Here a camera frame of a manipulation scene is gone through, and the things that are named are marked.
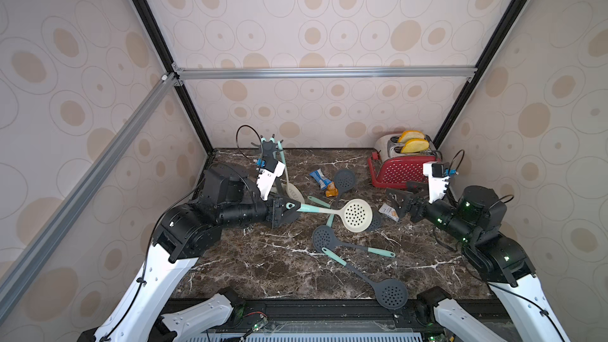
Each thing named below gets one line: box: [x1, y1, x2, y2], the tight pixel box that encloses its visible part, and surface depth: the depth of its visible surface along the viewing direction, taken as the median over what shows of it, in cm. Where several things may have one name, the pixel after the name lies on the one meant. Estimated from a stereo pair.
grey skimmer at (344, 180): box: [334, 168, 356, 204], surface depth 108 cm
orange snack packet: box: [325, 181, 339, 198], surface depth 105 cm
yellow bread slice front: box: [400, 137, 430, 154], surface depth 96 cm
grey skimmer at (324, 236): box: [311, 224, 396, 258], surface depth 89 cm
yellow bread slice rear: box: [397, 129, 426, 145], surface depth 99 cm
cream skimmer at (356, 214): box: [296, 198, 373, 233], surface depth 73 cm
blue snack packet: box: [308, 168, 333, 190], surface depth 108 cm
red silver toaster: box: [367, 129, 443, 190], surface depth 99 cm
